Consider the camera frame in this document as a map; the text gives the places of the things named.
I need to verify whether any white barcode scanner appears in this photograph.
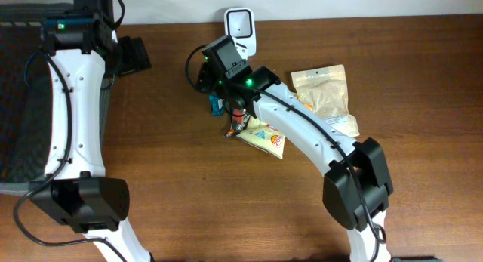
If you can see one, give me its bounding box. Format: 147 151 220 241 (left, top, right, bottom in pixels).
223 8 257 60

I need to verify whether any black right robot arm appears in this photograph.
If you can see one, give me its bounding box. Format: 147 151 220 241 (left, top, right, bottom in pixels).
192 35 394 261

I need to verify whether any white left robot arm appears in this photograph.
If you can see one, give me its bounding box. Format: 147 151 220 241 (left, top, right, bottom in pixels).
26 0 152 261

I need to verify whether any beige kraft paper pouch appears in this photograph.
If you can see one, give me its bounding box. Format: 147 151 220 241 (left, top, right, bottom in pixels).
291 64 359 137

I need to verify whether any grey plastic mesh basket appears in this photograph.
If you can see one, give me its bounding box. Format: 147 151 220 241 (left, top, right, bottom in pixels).
1 10 114 195

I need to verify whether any teal mouthwash bottle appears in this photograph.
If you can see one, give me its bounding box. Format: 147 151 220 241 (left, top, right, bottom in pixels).
209 94 225 117

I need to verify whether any black red snack packet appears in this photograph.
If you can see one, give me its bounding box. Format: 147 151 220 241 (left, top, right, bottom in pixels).
225 109 251 137

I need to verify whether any small orange juice carton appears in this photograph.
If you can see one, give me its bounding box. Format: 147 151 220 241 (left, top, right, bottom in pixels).
294 94 313 111

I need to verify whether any yellow snack chip bag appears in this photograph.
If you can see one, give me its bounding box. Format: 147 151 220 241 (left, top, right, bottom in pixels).
236 117 285 159

